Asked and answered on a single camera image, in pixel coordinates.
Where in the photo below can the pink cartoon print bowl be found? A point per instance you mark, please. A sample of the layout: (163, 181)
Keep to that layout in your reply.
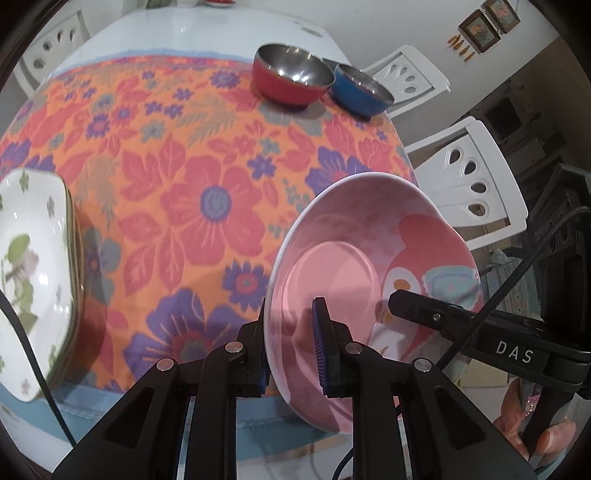
(332, 272)

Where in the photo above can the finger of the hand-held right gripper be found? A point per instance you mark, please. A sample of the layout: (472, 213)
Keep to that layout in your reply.
(429, 311)

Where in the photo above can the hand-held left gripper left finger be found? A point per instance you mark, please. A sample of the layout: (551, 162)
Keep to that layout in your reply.
(263, 381)

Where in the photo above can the glass vase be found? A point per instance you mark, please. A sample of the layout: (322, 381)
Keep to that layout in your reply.
(161, 3)

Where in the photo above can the hanging yellow ornaments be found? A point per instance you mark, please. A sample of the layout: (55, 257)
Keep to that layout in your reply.
(461, 46)

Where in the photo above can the blue steel-lined bowl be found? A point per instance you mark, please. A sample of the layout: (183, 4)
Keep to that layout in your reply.
(360, 92)

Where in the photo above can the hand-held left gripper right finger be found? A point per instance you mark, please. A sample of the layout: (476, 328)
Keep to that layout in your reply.
(320, 341)

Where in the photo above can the red steel-lined bowl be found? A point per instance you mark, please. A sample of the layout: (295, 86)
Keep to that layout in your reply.
(291, 74)

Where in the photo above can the orange floral tablecloth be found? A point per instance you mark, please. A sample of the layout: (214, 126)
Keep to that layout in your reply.
(194, 152)

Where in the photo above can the person's right hand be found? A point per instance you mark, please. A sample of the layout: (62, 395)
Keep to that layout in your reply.
(512, 415)

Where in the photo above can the small square green-flower plate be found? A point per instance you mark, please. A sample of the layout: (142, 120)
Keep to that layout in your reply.
(41, 258)

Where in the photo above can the light patterned cloth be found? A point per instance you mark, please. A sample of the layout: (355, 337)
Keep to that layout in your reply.
(512, 281)

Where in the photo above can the white chair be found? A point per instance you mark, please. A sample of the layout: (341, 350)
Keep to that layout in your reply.
(471, 184)
(51, 44)
(406, 76)

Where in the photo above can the framed wall picture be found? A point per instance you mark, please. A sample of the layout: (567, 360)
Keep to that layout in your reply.
(502, 14)
(479, 30)

